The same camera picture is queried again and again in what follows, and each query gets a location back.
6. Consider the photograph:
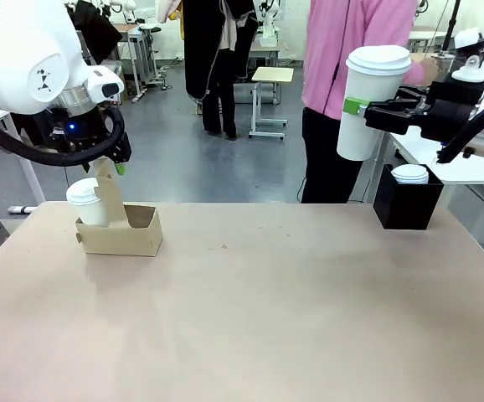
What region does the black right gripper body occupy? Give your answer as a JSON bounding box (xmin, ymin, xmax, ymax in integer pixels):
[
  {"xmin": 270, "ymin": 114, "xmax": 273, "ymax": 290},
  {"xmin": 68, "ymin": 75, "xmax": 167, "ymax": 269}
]
[{"xmin": 419, "ymin": 78, "xmax": 484, "ymax": 142}]

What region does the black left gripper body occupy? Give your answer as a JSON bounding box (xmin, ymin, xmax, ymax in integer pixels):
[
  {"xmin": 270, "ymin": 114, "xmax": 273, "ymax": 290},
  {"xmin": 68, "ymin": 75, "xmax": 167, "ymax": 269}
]
[{"xmin": 48, "ymin": 103, "xmax": 133, "ymax": 163}]

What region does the short white lidded paper cup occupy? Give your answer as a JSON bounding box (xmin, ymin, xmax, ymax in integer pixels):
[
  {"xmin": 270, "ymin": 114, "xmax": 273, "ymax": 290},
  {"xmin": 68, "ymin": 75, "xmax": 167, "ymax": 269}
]
[{"xmin": 64, "ymin": 177, "xmax": 111, "ymax": 229}]

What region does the tall white lidded paper cup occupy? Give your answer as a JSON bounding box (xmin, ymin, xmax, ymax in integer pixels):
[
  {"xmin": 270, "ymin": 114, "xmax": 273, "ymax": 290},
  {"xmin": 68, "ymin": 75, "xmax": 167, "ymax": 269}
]
[{"xmin": 335, "ymin": 44, "xmax": 413, "ymax": 162}]

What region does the brown cardboard cup carrier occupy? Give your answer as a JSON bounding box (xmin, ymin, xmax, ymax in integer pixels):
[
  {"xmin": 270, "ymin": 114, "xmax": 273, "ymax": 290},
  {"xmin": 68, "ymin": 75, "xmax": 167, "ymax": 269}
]
[{"xmin": 75, "ymin": 158, "xmax": 164, "ymax": 258}]

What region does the person's left hand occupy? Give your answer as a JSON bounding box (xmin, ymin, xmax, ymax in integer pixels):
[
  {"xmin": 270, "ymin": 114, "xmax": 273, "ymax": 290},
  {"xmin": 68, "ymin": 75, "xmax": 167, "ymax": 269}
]
[{"xmin": 418, "ymin": 56, "xmax": 440, "ymax": 85}]

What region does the large white table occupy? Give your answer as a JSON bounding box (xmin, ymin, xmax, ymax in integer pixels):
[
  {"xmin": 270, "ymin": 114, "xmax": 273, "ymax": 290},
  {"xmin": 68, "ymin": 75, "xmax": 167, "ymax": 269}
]
[{"xmin": 388, "ymin": 123, "xmax": 484, "ymax": 188}]

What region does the black stand pole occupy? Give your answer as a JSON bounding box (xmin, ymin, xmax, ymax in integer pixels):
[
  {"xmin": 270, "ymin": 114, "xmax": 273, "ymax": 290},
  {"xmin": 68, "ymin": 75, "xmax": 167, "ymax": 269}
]
[{"xmin": 441, "ymin": 0, "xmax": 463, "ymax": 52}]

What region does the person in pink hoodie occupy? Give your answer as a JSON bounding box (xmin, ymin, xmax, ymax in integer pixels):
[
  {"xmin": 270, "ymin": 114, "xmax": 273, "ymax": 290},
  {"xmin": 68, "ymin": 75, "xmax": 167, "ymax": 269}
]
[{"xmin": 300, "ymin": 0, "xmax": 440, "ymax": 204}]

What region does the black open box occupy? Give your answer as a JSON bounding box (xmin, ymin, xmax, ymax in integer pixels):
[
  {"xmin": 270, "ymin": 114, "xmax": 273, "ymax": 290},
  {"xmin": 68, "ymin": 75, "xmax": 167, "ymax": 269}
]
[{"xmin": 372, "ymin": 163, "xmax": 445, "ymax": 231}]

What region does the black hanging cloth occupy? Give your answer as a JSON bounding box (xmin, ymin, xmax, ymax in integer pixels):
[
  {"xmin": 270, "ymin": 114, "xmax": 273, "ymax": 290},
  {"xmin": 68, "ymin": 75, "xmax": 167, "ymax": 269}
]
[{"xmin": 66, "ymin": 0, "xmax": 124, "ymax": 67}]

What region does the small wood-top rolling table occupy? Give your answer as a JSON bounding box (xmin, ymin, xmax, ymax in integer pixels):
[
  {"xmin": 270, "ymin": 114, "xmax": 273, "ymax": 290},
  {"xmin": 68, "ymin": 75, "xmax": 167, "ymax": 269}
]
[{"xmin": 247, "ymin": 65, "xmax": 296, "ymax": 141}]

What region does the person in black clothes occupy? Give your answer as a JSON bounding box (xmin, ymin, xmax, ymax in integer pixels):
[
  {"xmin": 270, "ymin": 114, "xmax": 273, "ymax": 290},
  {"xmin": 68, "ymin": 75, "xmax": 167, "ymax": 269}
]
[{"xmin": 181, "ymin": 0, "xmax": 260, "ymax": 142}]

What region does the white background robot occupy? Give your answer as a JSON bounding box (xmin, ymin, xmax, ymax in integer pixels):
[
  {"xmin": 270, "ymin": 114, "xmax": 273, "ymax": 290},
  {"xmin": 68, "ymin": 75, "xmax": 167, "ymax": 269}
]
[{"xmin": 255, "ymin": 0, "xmax": 284, "ymax": 48}]

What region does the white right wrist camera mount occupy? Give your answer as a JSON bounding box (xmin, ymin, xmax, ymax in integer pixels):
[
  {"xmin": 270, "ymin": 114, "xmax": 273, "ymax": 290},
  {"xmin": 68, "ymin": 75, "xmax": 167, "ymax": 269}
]
[{"xmin": 451, "ymin": 26, "xmax": 484, "ymax": 83}]

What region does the black left arm cable sleeve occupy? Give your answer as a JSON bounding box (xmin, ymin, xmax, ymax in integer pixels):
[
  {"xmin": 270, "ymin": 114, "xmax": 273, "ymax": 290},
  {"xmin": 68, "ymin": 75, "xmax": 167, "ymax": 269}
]
[{"xmin": 0, "ymin": 106, "xmax": 126, "ymax": 169}]

